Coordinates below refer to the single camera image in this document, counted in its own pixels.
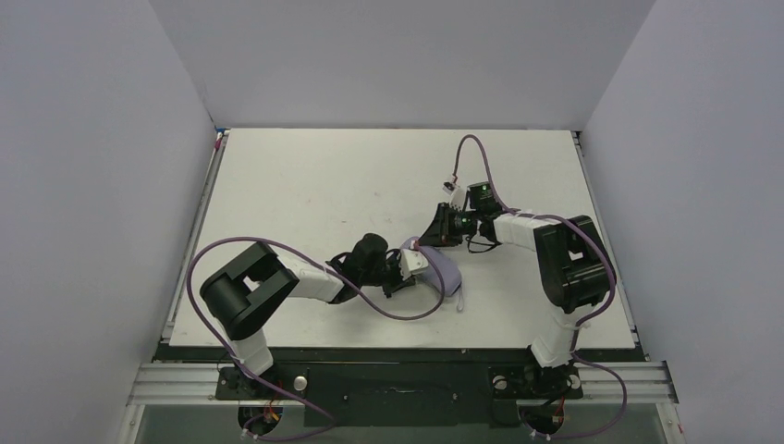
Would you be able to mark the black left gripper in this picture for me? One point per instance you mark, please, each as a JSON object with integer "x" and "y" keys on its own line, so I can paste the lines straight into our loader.
{"x": 397, "y": 279}

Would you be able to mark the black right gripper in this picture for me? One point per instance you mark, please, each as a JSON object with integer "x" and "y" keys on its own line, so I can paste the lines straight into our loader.
{"x": 446, "y": 225}

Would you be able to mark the lavender umbrella case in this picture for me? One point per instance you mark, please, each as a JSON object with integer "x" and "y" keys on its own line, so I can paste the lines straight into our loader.
{"x": 443, "y": 274}

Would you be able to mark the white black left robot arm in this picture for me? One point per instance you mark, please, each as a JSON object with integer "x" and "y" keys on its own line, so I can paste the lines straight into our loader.
{"x": 243, "y": 294}

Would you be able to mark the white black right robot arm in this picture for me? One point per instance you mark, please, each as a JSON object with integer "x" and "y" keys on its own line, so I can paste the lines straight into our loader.
{"x": 576, "y": 275}

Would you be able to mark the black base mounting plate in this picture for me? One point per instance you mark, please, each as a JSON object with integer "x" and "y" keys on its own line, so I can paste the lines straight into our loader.
{"x": 518, "y": 393}

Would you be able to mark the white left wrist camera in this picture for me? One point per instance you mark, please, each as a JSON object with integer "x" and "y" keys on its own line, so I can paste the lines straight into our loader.
{"x": 412, "y": 262}

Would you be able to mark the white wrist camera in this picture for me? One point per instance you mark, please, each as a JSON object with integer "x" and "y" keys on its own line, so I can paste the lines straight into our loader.
{"x": 412, "y": 262}
{"x": 457, "y": 197}

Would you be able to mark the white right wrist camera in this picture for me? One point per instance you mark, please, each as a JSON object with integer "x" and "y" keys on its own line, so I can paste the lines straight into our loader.
{"x": 457, "y": 197}

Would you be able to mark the aluminium front mounting rail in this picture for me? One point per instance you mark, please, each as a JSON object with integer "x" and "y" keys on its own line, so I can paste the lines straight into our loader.
{"x": 201, "y": 384}

